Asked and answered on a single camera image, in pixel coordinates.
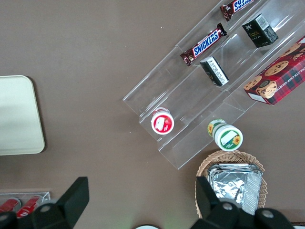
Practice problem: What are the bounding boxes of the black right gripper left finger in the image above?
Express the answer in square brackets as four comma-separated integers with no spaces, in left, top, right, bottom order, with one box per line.
[32,176,90,229]

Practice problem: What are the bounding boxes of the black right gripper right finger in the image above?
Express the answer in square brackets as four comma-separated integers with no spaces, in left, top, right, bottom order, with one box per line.
[190,176,296,229]

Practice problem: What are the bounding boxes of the light tan wicker basket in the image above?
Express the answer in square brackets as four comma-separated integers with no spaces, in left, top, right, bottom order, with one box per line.
[195,150,268,219]

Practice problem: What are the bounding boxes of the white plastic tray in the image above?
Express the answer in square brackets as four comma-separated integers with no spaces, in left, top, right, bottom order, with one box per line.
[0,75,45,156]

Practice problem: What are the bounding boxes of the clear acrylic can box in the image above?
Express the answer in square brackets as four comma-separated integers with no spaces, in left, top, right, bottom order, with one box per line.
[0,190,51,215]

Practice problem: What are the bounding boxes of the stacked aluminium foil trays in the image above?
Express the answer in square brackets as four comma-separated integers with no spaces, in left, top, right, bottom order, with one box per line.
[207,163,263,216]

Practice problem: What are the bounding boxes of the red cola can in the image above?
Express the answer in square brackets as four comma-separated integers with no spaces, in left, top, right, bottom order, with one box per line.
[0,199,22,213]
[16,195,43,219]

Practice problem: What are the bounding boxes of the green sunflower yogurt cup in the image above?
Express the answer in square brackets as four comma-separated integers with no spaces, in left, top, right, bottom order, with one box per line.
[206,119,244,152]

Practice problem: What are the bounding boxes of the red strawberry yogurt cup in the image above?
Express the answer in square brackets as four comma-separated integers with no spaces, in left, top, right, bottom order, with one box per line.
[150,107,175,135]

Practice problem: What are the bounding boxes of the clear acrylic stepped display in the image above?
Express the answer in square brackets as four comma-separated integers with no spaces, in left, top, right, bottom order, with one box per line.
[122,0,305,170]

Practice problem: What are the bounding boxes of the small black carton box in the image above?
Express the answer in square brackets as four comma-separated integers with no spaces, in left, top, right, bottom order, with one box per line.
[199,56,230,87]
[242,13,279,48]

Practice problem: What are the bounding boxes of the red tartan cookie box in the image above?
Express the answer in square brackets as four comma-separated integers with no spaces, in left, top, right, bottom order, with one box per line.
[243,35,305,105]

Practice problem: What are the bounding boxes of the Snickers chocolate bar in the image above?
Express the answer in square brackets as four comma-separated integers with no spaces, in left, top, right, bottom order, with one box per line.
[219,0,254,21]
[180,22,227,67]

